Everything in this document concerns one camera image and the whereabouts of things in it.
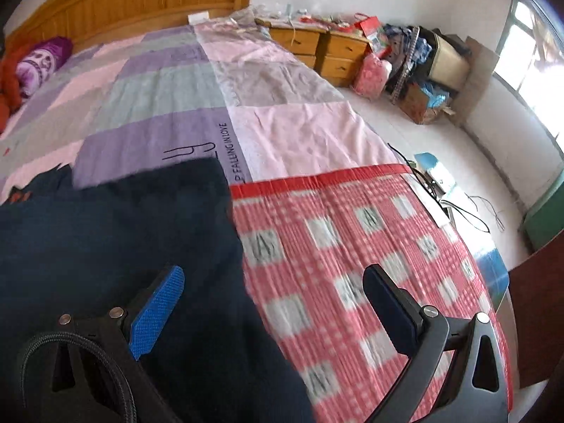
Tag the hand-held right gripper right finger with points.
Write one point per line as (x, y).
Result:
(387, 304)

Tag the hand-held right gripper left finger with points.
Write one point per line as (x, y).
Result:
(158, 308)

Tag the dark navy jacket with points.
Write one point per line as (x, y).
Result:
(110, 229)

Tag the pile of clothes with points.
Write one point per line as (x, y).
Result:
(407, 53)

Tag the red checked mat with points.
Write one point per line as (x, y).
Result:
(330, 246)

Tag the blue stool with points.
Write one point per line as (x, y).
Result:
(493, 273)

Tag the dark brown wooden furniture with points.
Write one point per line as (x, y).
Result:
(537, 317)

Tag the green cabinet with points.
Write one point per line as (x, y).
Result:
(546, 224)

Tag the brown cardboard box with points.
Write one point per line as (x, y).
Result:
(418, 105)

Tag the pink purple patchwork bed sheet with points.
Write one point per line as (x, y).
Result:
(154, 97)

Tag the pink plastic bag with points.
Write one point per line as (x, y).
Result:
(372, 75)

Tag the beige box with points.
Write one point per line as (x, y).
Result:
(449, 61)

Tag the wooden nightstand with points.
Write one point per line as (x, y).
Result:
(291, 39)
(341, 57)

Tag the flat cardboard sheet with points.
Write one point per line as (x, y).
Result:
(482, 70)

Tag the purple printed pillow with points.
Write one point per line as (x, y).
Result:
(42, 64)

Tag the red quilted cloth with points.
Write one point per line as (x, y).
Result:
(9, 79)

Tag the red gift bag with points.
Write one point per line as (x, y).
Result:
(369, 26)

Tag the window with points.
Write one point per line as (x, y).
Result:
(533, 61)

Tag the small white box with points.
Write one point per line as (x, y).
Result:
(197, 17)

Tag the pile of small items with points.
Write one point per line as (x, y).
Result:
(304, 17)

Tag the wooden headboard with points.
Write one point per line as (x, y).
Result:
(132, 0)

